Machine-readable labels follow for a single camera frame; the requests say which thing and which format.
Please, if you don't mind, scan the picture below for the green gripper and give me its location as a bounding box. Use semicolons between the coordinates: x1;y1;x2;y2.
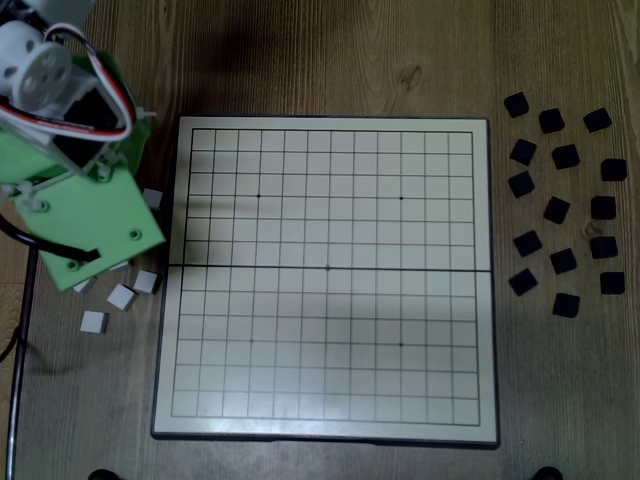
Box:
0;51;152;195

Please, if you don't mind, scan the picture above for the white grid go board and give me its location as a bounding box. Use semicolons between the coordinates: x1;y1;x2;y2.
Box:
150;113;501;450

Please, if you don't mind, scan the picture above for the black cube stone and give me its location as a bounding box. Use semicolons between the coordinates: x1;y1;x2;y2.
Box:
590;195;618;221
551;143;582;171
503;91;531;119
552;292;582;319
599;271;627;296
538;107;566;135
509;138;538;166
549;247;579;275
512;229;544;258
507;170;536;198
582;107;613;134
589;236;619;260
508;268;540;297
543;196;572;225
600;157;629;182

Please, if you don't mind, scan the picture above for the black table edge strip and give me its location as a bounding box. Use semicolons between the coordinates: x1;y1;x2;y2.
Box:
5;244;39;480

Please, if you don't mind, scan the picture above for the thick black camera cable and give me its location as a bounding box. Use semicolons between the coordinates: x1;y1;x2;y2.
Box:
0;215;103;264

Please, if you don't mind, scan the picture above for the red white servo wire bundle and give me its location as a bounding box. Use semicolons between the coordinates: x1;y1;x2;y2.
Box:
0;25;137;142

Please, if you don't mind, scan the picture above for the thin dark wire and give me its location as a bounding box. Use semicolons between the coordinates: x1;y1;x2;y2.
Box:
0;322;24;362

